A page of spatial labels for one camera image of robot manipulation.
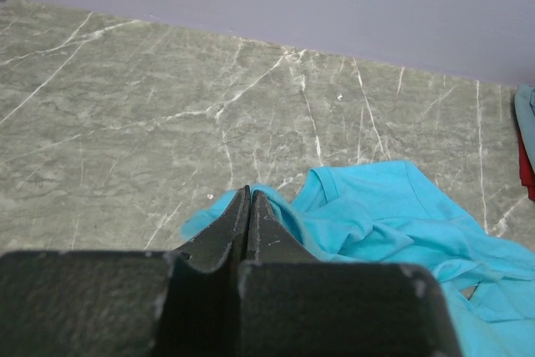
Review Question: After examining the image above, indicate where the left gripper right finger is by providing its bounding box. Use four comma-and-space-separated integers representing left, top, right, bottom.
238, 191, 461, 356

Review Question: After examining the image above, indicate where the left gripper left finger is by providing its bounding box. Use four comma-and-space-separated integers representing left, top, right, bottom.
1, 188, 250, 356

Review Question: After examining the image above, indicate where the turquoise t shirt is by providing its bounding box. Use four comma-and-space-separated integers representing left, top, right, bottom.
181, 161, 534, 356

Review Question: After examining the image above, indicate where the folded red t shirt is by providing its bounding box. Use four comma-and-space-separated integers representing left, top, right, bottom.
517, 133, 535, 201

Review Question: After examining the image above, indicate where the folded grey blue t shirt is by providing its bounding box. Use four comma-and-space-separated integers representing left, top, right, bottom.
514, 84, 535, 159

